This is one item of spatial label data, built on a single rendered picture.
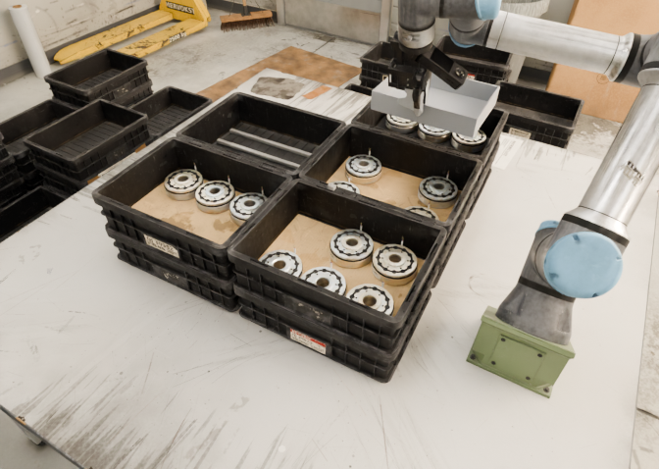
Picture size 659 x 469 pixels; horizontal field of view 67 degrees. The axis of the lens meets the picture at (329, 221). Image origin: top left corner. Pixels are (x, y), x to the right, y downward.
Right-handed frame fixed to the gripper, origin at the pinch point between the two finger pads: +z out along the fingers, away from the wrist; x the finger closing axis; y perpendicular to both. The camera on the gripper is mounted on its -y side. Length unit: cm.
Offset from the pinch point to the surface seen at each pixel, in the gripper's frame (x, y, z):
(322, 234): 32.4, 13.9, 16.2
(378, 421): 67, -15, 20
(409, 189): 6.8, 0.3, 23.8
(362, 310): 53, -7, 0
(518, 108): -106, -15, 92
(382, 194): 11.9, 6.0, 22.3
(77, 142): 7, 150, 58
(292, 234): 35.8, 20.3, 15.1
